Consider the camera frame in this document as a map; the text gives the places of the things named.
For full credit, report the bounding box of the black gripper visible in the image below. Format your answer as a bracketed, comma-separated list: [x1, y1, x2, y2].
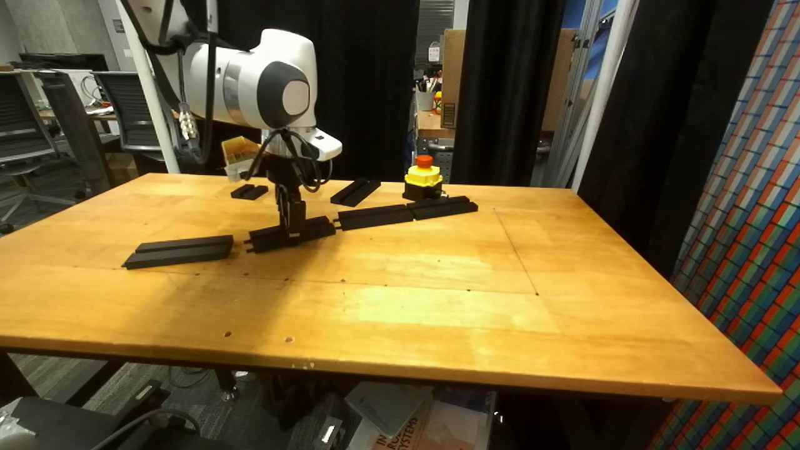
[267, 155, 310, 237]

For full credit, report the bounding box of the small black notched block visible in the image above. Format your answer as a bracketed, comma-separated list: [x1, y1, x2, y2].
[227, 182, 273, 204]

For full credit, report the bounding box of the yellow emergency stop button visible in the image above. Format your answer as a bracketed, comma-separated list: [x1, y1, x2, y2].
[403, 152, 447, 204]

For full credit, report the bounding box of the wide black curtain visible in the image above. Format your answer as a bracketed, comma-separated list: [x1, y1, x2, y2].
[161, 0, 422, 185]

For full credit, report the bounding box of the grey mesh office chair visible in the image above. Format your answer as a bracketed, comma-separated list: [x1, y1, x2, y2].
[92, 70, 165, 157]
[0, 74, 110, 229]

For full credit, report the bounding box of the brown cardboard box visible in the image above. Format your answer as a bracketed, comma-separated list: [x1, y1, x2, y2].
[437, 29, 471, 134]

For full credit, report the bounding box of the white box with orange print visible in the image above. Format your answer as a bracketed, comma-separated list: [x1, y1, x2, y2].
[346, 380, 497, 450]

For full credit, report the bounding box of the narrow black curtain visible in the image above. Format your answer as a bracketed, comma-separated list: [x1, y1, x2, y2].
[450, 0, 572, 187]

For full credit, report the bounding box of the black curtain beside backdrop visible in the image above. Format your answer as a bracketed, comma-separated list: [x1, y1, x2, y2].
[577, 0, 778, 284]

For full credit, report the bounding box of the multicolour woven backdrop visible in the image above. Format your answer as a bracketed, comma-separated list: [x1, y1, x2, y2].
[647, 0, 800, 450]

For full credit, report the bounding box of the orange-green wrist camera bar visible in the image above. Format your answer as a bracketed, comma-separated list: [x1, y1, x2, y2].
[221, 136, 263, 182]

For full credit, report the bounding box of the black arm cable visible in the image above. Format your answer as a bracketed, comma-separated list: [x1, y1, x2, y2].
[121, 0, 221, 145]

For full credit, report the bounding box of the white door frame post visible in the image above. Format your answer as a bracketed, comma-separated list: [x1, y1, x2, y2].
[567, 0, 645, 195]

